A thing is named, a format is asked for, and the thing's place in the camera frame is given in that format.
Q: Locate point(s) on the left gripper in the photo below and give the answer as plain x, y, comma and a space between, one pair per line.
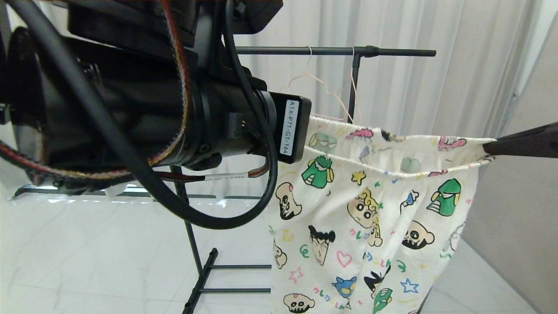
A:
209, 126

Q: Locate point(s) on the pink clothes hanger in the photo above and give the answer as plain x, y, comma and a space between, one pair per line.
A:
307, 73
351, 83

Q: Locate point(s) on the cream printed garment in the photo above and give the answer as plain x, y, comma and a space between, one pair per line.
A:
370, 244

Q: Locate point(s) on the black clothes rack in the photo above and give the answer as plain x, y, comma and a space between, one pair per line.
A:
392, 52

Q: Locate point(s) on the white curtain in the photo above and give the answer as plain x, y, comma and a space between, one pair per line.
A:
414, 96

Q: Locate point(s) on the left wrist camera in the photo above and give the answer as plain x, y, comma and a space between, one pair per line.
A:
257, 17

